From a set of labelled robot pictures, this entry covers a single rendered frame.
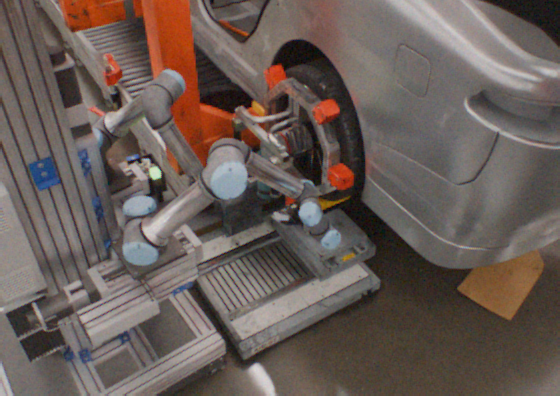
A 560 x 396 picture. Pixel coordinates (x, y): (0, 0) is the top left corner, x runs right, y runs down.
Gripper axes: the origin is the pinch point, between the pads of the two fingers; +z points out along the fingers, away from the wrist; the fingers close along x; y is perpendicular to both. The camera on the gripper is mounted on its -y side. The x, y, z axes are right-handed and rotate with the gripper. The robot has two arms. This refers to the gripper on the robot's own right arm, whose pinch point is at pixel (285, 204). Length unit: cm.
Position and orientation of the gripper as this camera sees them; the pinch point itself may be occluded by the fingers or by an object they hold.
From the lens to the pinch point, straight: 237.0
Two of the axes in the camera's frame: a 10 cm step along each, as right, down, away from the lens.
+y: -4.7, -6.1, -6.4
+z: -5.2, -4.0, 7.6
